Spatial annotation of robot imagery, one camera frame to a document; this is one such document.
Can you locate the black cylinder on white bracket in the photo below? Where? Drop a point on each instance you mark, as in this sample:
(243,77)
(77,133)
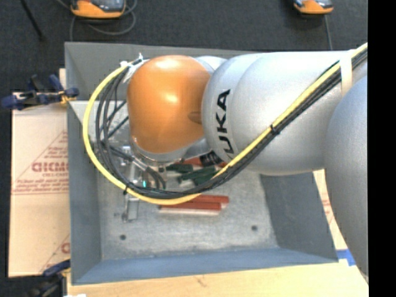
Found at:
(208,159)

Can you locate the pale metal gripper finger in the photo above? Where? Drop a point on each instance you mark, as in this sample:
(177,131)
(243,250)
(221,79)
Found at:
(125,210)
(133,209)

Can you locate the grey metal bin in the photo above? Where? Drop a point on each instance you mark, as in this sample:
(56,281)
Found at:
(185,234)

